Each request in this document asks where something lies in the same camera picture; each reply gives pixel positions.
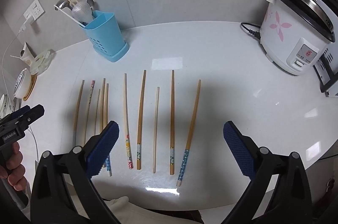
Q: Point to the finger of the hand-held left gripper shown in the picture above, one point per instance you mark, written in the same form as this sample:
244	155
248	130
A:
33	113
17	113

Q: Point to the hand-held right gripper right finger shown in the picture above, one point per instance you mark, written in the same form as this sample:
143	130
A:
239	150

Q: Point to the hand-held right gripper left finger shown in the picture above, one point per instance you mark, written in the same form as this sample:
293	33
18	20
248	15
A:
101	150

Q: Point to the plain brown wooden chopstick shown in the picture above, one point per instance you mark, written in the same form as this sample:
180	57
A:
79	107
102	107

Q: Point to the blue plastic utensil holder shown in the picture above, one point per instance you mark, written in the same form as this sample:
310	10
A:
105	33

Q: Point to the person's left hand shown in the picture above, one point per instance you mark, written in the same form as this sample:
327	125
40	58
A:
17	163

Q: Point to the white patterned plate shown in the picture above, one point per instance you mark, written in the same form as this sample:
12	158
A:
5	105

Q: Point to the round wooden coaster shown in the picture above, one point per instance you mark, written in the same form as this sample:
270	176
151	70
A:
32	89

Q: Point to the white patterned bowl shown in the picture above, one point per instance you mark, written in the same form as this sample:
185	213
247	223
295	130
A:
22	83

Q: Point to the clear green lidded food container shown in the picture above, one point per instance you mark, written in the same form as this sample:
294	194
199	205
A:
42	61

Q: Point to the white stirrer stick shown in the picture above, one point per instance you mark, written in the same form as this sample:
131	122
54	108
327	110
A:
15	56

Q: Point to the patterned paper cup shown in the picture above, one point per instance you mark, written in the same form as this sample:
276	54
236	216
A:
26	54

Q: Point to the white charger plug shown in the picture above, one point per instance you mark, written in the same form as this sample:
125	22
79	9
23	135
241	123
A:
24	25

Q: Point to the white plastic stick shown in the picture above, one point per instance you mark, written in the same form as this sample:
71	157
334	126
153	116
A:
70	15

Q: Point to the translucent dotted rice paddle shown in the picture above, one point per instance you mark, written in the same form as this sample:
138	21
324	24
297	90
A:
81	12

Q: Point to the steel ladle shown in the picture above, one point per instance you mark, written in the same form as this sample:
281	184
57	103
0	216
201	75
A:
62	4

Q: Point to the black framed white rack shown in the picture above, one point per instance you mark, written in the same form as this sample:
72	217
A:
326	68

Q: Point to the small steel spoon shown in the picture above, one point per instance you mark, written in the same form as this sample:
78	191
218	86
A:
91	3

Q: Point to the white floral rice cooker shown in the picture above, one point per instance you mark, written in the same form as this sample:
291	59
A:
287	33

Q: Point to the white wall socket plate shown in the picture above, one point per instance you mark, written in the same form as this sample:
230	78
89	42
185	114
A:
28	18

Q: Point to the white switch socket plate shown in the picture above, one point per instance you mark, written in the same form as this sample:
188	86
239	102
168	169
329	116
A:
38	9

